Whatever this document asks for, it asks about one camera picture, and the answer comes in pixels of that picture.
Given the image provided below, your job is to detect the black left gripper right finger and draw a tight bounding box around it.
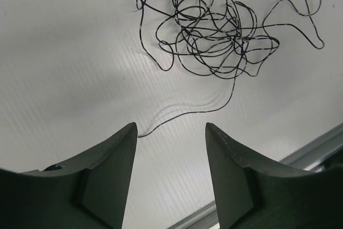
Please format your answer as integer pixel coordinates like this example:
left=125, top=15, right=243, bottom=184
left=205, top=123, right=342, bottom=228

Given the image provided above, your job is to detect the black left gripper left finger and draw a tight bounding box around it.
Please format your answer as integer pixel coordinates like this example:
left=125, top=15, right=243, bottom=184
left=1, top=122, right=138, bottom=228

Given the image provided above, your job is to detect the purple black cable bundle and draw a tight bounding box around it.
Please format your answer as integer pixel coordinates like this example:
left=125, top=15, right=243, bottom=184
left=100, top=0, right=325, bottom=137

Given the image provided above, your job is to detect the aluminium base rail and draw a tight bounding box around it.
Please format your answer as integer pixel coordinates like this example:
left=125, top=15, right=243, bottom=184
left=174, top=125, right=342, bottom=228

